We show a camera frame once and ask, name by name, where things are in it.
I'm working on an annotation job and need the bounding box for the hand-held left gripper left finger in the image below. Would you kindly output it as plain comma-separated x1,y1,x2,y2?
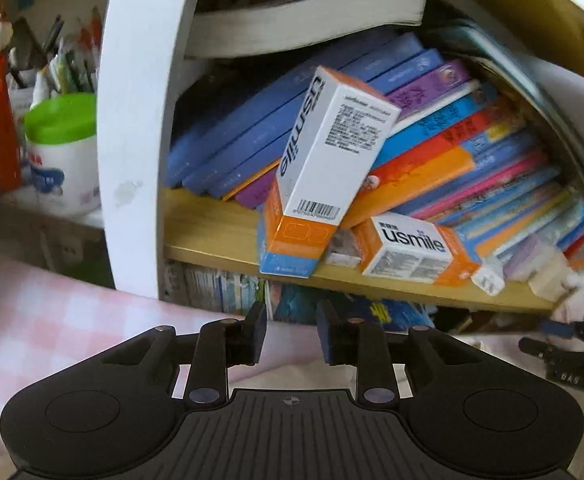
99,301,269,407

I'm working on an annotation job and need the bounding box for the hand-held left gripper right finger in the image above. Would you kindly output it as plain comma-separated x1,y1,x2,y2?
316,300,487,407

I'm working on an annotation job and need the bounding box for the row of thin comic books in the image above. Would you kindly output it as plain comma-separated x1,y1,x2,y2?
179,265,440,335

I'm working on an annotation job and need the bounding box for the beige eraser block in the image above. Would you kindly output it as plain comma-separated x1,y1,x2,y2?
528,254,568,302

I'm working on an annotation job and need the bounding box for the small white tag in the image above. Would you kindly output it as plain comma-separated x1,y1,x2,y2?
472,265,506,296

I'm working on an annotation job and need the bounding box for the orange and blue box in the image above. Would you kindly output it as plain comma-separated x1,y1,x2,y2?
258,180,341,279

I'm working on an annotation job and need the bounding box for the wooden shelf board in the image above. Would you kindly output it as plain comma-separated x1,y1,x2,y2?
163,187,558,312
422,0,584,93

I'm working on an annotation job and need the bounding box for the small white and orange box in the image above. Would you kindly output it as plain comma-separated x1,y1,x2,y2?
352,214,483,288

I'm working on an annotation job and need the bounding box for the tall white cardboard box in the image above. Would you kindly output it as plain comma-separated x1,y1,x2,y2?
275,66,401,227

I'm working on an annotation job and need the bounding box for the row of colourful books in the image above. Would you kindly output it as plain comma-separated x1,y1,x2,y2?
166,20,584,261

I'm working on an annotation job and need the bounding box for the pink checked printed bed sheet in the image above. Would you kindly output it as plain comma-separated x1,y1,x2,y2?
0,239,584,480

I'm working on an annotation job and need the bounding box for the white canister with green lid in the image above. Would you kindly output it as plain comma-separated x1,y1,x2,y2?
24,92,102,219

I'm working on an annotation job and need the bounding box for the thick book with white pages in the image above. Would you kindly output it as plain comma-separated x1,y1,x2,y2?
184,0,433,59

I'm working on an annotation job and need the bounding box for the red tassel ornament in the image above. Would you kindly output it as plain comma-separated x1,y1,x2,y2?
0,0,24,192

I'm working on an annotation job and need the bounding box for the holder full of pens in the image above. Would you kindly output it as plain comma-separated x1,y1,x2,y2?
7,7,100,111

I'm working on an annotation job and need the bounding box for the white bookshelf post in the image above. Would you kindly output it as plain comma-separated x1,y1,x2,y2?
97,0,213,306

